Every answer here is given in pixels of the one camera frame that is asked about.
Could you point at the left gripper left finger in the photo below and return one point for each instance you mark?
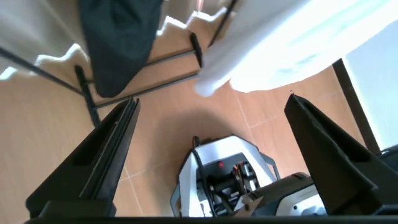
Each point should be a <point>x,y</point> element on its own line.
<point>56,193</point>

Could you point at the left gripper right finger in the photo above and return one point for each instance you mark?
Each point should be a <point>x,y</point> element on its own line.
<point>329,161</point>

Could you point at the white garment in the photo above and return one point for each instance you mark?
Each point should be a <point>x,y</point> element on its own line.
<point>280,46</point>

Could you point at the black shorts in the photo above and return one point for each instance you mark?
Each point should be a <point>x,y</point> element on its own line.
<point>118,46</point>

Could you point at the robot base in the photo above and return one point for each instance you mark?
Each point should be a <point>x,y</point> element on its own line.
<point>217,149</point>

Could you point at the black clothes rack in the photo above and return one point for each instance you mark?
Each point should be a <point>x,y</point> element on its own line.
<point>84,90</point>

